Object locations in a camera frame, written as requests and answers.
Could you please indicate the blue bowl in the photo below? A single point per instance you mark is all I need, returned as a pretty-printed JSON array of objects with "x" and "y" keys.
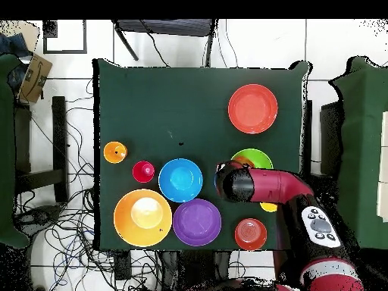
[{"x": 180, "y": 180}]

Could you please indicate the dark grey chair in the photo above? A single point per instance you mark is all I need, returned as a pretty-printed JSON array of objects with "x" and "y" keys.
[{"x": 166, "y": 26}]

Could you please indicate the yellow cup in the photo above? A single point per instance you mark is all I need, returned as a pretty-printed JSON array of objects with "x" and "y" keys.
[{"x": 268, "y": 207}]

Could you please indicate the green clothed side table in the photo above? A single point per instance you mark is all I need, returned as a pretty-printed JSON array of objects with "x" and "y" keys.
[
  {"x": 6, "y": 151},
  {"x": 360, "y": 136}
]

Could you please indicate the black power strip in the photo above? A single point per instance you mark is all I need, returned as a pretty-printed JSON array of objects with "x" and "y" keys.
[{"x": 122, "y": 265}]

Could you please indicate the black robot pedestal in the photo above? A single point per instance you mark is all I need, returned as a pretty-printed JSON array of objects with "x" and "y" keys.
[{"x": 197, "y": 269}]

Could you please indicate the cardboard box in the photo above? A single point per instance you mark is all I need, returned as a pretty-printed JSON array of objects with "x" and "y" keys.
[{"x": 35, "y": 78}]

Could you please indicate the green bowl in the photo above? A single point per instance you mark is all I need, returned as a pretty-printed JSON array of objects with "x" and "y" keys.
[{"x": 257, "y": 159}]

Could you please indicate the purple bowl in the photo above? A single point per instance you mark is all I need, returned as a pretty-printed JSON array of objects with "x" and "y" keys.
[{"x": 197, "y": 222}]

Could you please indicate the large yellow bowl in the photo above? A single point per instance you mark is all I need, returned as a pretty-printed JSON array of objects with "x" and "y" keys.
[{"x": 142, "y": 218}]

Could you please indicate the black box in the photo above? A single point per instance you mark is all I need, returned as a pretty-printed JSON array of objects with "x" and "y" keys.
[{"x": 330, "y": 136}]

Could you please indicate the dark green tablecloth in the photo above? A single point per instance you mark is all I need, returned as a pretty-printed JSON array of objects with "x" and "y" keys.
[{"x": 169, "y": 106}]

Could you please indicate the blue fabric bundle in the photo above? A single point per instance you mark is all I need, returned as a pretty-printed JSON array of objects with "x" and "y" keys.
[{"x": 12, "y": 45}]

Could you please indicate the small orange bowl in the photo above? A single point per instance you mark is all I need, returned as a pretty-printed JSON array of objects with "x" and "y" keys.
[{"x": 250, "y": 234}]

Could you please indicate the stepped orange-yellow cup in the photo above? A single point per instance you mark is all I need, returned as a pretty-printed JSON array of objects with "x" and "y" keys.
[{"x": 115, "y": 152}]

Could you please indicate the black square frame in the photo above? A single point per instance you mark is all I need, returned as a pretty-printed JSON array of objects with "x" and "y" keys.
[{"x": 50, "y": 28}]

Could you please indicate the white papers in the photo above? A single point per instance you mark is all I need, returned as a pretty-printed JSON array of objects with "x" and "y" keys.
[{"x": 384, "y": 151}]

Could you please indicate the red cup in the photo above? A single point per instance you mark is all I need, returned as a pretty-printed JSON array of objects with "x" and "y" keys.
[{"x": 143, "y": 172}]

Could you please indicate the black metal stand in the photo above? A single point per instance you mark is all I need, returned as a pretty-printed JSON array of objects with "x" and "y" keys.
[{"x": 59, "y": 136}]

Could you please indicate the wide shallow orange bowl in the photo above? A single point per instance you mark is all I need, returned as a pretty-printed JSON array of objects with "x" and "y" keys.
[{"x": 252, "y": 108}]

